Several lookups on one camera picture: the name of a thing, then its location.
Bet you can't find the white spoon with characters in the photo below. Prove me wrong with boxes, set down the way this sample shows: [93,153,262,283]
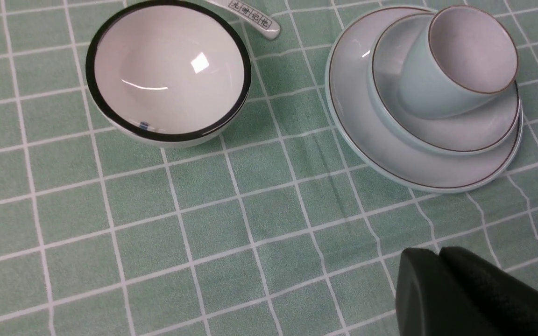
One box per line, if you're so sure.
[206,0,281,40]

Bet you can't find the black-rimmed white bowl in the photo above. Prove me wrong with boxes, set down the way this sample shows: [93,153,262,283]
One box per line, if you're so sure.
[84,0,252,148]

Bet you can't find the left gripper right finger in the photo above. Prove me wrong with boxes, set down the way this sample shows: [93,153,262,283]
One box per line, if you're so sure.
[439,246,538,336]

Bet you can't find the pale blue saucer plate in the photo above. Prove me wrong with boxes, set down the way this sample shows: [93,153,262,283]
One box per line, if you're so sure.
[325,6,523,194]

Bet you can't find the pale blue shallow bowl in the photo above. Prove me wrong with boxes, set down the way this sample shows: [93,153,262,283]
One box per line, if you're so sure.
[368,13,520,154]

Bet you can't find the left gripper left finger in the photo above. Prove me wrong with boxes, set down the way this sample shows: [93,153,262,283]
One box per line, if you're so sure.
[395,247,489,336]

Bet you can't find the green checked tablecloth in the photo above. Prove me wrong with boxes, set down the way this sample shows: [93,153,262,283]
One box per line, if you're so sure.
[0,0,538,336]

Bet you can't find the pale blue brown-rimmed cup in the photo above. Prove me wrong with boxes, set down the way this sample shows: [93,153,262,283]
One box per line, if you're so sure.
[398,6,519,119]

